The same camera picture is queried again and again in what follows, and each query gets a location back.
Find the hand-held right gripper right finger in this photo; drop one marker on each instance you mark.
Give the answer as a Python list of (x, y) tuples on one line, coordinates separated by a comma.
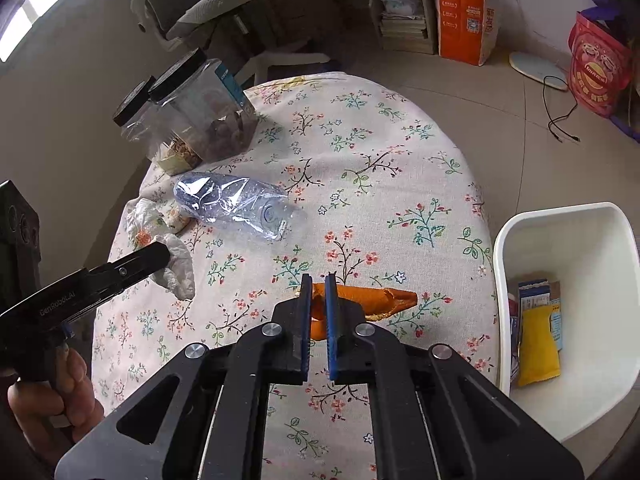
[(331, 320)]

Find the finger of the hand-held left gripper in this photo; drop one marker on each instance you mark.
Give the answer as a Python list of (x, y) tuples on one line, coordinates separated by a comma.
[(140, 262)]

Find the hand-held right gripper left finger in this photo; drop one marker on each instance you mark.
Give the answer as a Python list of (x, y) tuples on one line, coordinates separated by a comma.
[(304, 320)]

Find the white plastic bag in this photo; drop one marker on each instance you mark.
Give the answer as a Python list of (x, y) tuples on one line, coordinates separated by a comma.
[(177, 265)]

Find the orange snack wrapper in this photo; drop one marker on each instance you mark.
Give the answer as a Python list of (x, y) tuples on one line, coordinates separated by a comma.
[(380, 300)]

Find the blue carton box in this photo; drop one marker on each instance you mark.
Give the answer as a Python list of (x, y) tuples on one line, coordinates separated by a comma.
[(532, 295)]

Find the yellow packet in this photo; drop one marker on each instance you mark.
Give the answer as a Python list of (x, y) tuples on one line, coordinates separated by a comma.
[(537, 345)]

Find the white plastic bin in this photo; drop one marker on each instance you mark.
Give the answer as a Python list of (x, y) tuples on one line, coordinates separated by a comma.
[(575, 260)]

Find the person's left hand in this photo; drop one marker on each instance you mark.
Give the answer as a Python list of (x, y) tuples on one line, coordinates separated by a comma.
[(75, 395)]

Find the small beige snack piece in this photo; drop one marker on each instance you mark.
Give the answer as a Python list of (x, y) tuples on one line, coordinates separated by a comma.
[(176, 220)]

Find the clear jar with yellow label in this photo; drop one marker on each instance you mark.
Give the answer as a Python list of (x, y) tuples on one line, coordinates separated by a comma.
[(175, 155)]

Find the crushed clear plastic bottle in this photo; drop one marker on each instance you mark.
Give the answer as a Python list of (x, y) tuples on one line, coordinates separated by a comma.
[(235, 200)]

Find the clear jar with black lid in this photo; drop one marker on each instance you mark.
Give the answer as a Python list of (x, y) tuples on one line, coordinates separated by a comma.
[(215, 110)]

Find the window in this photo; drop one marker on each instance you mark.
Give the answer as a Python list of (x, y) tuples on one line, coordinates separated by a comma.
[(45, 5)]

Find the grey office chair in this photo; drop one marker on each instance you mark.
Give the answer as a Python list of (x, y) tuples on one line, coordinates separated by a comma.
[(225, 0)]

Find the stack of books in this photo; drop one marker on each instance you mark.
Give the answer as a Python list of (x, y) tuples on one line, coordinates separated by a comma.
[(405, 30)]

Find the orange cardboard carton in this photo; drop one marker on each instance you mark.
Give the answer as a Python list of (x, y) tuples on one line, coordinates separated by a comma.
[(465, 25)]

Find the white round disc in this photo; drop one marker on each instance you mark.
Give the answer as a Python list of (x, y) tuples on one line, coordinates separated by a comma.
[(537, 70)]

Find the red printed bag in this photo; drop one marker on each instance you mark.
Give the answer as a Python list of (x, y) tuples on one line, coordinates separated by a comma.
[(597, 70)]

